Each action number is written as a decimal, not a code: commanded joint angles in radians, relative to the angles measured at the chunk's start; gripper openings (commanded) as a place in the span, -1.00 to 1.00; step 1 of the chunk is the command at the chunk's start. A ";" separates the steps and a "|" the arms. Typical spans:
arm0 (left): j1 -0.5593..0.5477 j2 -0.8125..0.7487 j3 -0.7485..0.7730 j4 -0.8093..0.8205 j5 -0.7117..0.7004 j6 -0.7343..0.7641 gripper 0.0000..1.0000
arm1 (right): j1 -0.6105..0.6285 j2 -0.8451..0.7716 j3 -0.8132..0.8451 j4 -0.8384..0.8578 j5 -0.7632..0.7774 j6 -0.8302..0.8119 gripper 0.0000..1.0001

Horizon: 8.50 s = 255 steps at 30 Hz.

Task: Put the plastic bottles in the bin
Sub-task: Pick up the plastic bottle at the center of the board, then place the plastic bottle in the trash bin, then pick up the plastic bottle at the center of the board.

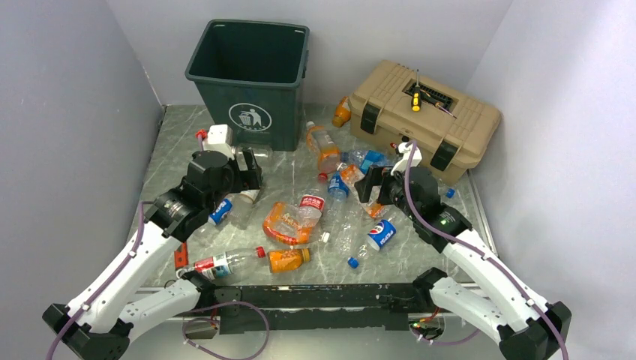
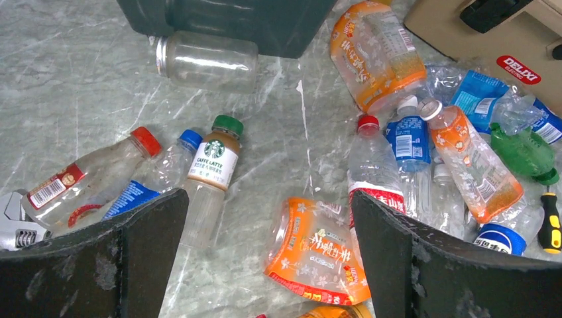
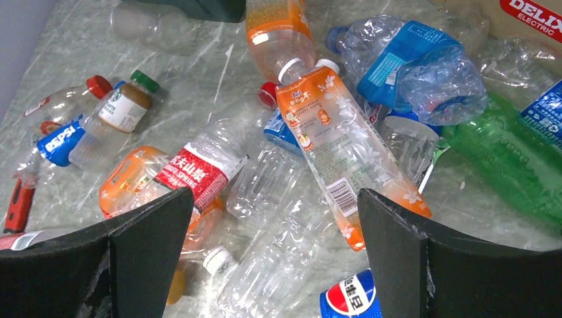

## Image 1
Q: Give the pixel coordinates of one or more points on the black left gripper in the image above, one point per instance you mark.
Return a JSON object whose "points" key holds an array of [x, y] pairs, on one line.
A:
{"points": [[246, 179]]}

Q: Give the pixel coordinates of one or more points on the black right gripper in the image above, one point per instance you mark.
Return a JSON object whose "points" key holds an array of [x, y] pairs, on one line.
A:
{"points": [[374, 177]]}

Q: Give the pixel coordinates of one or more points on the blue label water bottle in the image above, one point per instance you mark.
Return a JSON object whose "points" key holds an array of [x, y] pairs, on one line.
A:
{"points": [[338, 194]]}

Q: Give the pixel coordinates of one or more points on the crushed large orange bottle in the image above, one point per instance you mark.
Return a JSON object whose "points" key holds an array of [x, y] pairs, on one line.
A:
{"points": [[282, 225]]}

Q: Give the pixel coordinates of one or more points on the red label clear bottle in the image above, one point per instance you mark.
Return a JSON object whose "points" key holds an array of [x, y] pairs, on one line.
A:
{"points": [[311, 206]]}

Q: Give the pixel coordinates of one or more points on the small orange juice bottle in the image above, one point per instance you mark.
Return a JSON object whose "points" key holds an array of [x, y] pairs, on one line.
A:
{"points": [[287, 260]]}

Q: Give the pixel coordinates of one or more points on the clear bottle red cap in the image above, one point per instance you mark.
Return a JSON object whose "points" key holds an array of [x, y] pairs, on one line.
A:
{"points": [[232, 264]]}

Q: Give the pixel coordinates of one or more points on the pepsi bottle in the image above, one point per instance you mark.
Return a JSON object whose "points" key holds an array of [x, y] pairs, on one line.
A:
{"points": [[221, 212], [371, 242]]}

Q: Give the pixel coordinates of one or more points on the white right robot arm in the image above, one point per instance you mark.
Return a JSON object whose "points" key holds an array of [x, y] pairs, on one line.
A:
{"points": [[522, 323]]}

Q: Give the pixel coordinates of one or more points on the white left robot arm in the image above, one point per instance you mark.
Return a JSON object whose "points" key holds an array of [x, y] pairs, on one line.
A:
{"points": [[102, 321]]}

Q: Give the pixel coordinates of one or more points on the clear bottle near bin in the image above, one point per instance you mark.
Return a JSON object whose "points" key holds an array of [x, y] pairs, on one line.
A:
{"points": [[263, 156]]}

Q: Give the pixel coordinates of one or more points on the dark green trash bin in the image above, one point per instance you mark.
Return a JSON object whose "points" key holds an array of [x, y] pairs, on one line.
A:
{"points": [[250, 76]]}

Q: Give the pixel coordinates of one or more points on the white label green cap bottle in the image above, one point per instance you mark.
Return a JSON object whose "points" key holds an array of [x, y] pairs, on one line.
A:
{"points": [[242, 207]]}

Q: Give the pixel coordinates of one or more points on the crushed blue label bottle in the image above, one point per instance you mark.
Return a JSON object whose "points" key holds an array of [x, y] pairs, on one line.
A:
{"points": [[364, 159]]}

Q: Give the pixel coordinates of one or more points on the tall orange drink bottle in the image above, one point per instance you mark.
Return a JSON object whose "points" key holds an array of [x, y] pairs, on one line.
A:
{"points": [[321, 143]]}

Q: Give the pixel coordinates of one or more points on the orange bottle behind toolbox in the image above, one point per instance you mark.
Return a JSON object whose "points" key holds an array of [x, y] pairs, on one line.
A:
{"points": [[342, 113]]}

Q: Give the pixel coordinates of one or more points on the tan plastic toolbox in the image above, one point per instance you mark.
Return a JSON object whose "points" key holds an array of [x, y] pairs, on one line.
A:
{"points": [[382, 116]]}

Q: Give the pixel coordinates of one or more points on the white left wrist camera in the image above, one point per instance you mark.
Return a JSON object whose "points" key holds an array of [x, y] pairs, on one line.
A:
{"points": [[217, 138]]}

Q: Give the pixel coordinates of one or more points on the yellow handled screwdriver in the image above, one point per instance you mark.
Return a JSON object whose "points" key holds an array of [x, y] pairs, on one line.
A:
{"points": [[416, 102]]}

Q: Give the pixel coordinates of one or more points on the red handled adjustable wrench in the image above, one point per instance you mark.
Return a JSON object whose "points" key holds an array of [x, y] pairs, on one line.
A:
{"points": [[181, 259]]}

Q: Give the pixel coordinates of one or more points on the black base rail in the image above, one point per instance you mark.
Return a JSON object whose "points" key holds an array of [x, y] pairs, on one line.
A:
{"points": [[240, 309]]}

